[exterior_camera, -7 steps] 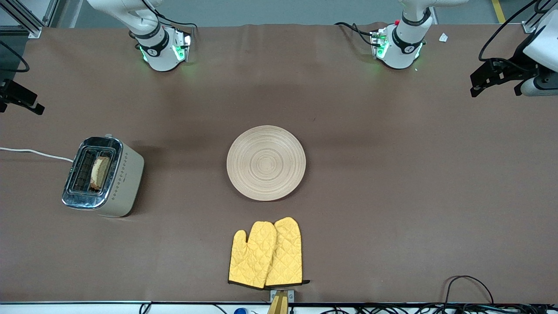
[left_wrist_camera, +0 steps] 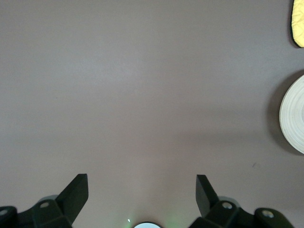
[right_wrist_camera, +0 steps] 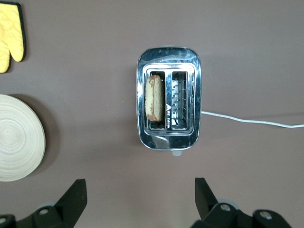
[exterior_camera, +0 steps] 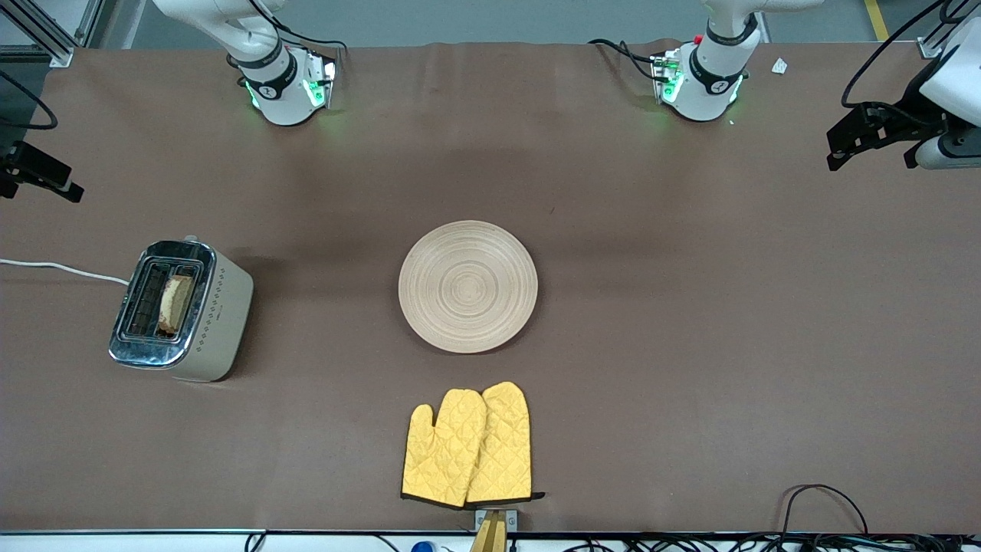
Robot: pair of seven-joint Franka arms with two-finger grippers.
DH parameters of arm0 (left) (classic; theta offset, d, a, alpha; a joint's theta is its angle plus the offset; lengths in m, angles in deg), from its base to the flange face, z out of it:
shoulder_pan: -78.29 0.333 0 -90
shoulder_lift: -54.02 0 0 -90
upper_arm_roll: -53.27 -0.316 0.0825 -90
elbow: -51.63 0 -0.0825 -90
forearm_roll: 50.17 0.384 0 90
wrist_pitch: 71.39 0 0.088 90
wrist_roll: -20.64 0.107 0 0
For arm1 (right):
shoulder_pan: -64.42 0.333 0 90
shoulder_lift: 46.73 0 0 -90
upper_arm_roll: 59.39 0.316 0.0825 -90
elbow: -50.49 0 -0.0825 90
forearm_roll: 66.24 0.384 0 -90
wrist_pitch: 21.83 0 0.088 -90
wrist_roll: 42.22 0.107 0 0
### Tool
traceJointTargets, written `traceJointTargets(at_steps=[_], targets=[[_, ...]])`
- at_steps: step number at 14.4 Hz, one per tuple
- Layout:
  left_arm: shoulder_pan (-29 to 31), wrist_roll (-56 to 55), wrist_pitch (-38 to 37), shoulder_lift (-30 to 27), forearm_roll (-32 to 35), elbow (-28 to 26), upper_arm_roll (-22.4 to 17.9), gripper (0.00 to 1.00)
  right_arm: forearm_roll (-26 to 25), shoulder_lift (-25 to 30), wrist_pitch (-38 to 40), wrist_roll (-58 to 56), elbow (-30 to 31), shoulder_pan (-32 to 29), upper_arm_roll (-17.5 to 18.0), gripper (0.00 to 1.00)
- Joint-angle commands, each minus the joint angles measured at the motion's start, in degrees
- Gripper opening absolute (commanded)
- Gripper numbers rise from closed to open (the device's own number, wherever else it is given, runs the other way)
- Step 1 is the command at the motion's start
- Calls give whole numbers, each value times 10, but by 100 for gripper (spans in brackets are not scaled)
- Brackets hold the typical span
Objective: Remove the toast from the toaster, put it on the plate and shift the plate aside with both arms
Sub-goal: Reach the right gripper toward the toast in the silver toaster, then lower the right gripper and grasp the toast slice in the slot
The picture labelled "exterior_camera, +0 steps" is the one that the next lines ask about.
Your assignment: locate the slice of brown toast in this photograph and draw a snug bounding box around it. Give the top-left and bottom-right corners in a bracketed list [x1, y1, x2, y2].
[157, 274, 195, 336]

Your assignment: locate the round light wooden plate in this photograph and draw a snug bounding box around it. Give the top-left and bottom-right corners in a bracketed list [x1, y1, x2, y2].
[398, 220, 539, 354]

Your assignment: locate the green-lit arm base connector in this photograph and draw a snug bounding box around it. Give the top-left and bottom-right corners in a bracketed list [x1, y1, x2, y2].
[303, 48, 340, 110]
[650, 48, 683, 104]

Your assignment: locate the cream and chrome toaster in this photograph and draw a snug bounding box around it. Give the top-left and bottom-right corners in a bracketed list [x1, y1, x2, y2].
[108, 235, 254, 383]

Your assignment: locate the brown table cover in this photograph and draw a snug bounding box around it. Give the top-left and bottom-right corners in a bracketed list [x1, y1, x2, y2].
[0, 38, 981, 535]

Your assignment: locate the yellow quilted oven mitt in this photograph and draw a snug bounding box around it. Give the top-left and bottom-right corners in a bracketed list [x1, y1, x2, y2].
[465, 381, 546, 507]
[402, 389, 488, 509]

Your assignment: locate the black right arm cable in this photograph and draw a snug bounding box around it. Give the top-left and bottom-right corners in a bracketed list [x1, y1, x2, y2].
[0, 69, 59, 131]

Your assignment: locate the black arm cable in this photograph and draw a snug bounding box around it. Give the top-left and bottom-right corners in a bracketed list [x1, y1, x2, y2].
[841, 0, 959, 123]
[0, 69, 59, 131]

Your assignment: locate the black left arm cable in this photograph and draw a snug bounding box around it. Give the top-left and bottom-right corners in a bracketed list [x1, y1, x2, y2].
[841, 0, 959, 123]

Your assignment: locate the white toaster power cable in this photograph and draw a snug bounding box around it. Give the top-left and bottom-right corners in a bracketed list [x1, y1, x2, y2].
[0, 258, 130, 286]

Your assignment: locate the aluminium frame profile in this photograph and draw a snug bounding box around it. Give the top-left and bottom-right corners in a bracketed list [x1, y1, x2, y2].
[916, 0, 981, 61]
[0, 0, 104, 68]

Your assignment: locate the black base cable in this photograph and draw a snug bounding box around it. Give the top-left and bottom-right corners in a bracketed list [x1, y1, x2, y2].
[589, 38, 668, 81]
[253, 0, 349, 54]

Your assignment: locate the black looped cable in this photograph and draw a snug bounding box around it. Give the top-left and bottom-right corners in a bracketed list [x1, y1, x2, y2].
[780, 484, 871, 537]

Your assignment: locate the black cable bundle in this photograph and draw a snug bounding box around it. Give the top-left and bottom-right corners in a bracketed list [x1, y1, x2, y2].
[567, 533, 981, 552]

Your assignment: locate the wooden block with metal bracket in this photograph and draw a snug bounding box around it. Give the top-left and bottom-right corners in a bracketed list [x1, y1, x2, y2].
[470, 508, 519, 552]

